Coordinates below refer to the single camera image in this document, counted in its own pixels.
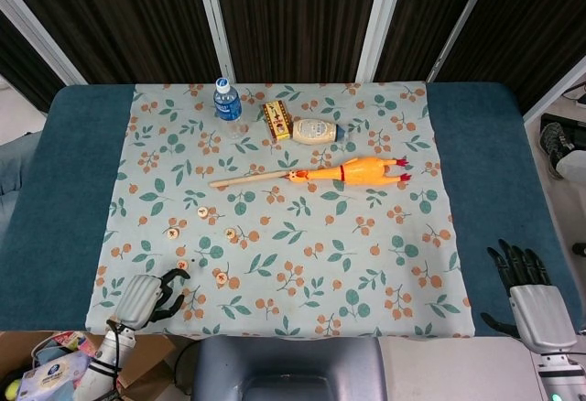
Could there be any beige squeeze sauce bottle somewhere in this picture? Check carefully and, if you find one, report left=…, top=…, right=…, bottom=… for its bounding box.
left=290, top=117, right=353, bottom=146

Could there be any floral print tablecloth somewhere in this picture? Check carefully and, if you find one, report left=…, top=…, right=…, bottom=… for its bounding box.
left=84, top=81, right=475, bottom=341

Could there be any wooden stick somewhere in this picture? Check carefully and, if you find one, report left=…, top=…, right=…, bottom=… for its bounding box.
left=209, top=169, right=292, bottom=190

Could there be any wet wipes pack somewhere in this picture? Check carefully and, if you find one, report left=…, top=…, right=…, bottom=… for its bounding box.
left=16, top=354, right=91, bottom=401

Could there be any brown cardboard box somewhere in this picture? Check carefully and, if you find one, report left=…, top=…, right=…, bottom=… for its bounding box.
left=0, top=330, right=178, bottom=401

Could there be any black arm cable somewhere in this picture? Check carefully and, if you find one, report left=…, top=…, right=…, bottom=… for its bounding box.
left=105, top=318, right=202, bottom=397

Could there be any dark folding screen white frame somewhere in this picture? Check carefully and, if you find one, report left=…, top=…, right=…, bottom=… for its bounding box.
left=0, top=0, right=586, bottom=123

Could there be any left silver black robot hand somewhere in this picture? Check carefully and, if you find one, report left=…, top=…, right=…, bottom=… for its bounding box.
left=112, top=268, right=191, bottom=331

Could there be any grey robot torso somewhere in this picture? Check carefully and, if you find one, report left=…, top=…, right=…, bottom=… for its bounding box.
left=190, top=334, right=544, bottom=401

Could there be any black sneaker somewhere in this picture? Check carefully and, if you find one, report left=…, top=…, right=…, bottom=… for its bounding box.
left=538, top=121, right=576, bottom=180

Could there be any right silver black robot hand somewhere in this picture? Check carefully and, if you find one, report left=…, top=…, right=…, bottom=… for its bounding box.
left=479, top=238, right=579, bottom=354

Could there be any blue-grey fabric seat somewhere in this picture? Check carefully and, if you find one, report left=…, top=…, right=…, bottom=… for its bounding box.
left=0, top=130, right=45, bottom=196

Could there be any teal table cover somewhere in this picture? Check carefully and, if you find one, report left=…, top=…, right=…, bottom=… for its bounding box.
left=0, top=82, right=586, bottom=336

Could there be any red pink snack package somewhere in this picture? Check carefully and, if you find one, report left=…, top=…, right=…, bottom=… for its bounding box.
left=48, top=331, right=100, bottom=361

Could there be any small yellow red box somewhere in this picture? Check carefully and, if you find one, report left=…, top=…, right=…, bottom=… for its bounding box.
left=262, top=99, right=294, bottom=141

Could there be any clear bottle with blue label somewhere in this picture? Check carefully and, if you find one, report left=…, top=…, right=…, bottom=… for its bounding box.
left=212, top=76, right=251, bottom=141

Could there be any yellow rubber chicken toy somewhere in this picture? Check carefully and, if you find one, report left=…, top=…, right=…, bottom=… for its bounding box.
left=287, top=156, right=413, bottom=188

